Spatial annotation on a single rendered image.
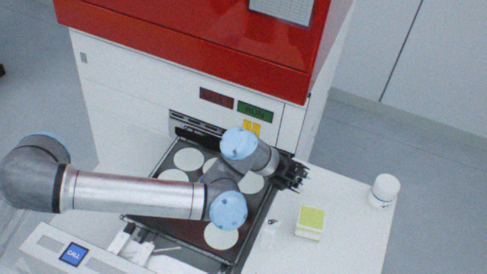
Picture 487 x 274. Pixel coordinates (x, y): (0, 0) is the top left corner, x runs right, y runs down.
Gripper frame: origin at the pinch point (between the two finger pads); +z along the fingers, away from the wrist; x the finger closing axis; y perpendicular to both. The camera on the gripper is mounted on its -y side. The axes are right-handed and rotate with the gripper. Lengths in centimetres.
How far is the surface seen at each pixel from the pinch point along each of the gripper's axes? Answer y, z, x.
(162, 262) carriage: -21.2, -13.9, -36.0
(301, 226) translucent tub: 7.4, -1.2, -10.8
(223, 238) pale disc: -13.4, -3.1, -23.3
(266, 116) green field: -17.6, -3.5, 15.0
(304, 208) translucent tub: 4.6, 0.8, -6.0
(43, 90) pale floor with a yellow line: -224, 29, -1
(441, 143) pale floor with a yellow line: -27, 185, 76
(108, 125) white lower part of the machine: -84, -8, -7
